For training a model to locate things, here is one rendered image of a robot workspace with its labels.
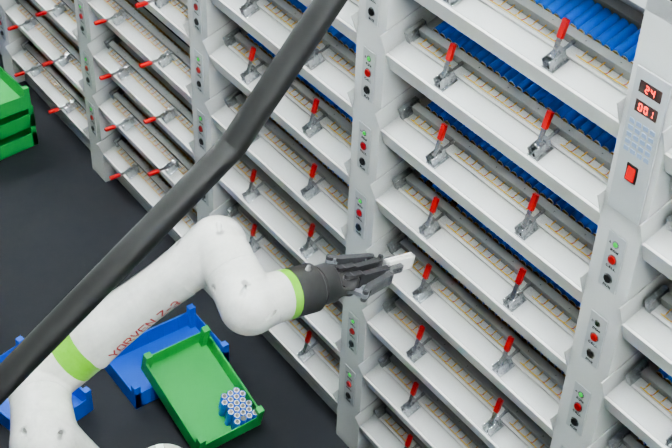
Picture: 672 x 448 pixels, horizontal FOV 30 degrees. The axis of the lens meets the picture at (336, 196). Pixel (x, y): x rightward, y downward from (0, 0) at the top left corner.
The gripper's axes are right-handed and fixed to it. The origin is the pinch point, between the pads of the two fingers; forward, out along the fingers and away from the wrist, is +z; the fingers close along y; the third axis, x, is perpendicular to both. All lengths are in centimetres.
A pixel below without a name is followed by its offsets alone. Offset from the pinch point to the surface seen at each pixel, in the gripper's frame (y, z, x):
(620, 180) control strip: 33, 10, 37
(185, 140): -116, 30, -45
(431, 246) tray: -10.8, 20.8, -8.4
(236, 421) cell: -53, 15, -92
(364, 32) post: -37.3, 12.4, 29.6
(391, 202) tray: -26.6, 22.3, -7.6
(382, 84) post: -30.4, 14.3, 20.9
